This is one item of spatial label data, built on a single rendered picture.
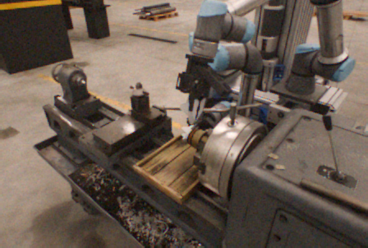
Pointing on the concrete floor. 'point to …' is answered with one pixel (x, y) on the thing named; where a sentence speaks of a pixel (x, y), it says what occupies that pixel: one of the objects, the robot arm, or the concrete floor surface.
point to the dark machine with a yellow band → (30, 25)
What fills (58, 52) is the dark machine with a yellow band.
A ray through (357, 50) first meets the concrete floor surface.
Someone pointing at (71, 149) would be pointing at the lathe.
